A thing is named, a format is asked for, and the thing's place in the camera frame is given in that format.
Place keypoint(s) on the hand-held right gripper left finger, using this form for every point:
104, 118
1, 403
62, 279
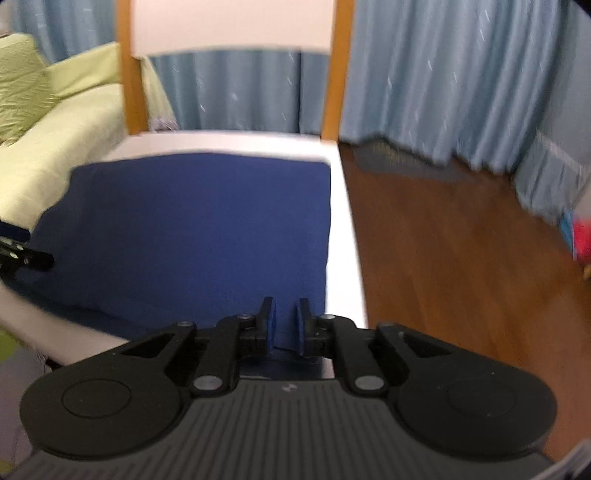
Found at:
272, 327

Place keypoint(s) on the green covered sofa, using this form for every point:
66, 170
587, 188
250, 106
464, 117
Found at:
78, 115

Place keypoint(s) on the green textured cushion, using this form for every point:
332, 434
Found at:
23, 92

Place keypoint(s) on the light blue curtain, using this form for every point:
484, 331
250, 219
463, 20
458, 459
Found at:
438, 83

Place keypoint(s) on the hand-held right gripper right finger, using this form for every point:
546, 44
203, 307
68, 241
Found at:
301, 327

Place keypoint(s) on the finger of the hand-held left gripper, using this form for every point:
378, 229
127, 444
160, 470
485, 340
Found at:
32, 261

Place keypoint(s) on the white chair with wooden posts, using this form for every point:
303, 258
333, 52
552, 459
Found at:
231, 143

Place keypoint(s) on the red and blue object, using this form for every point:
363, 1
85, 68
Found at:
579, 235

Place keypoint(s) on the navy blue garment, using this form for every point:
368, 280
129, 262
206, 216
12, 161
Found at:
184, 230

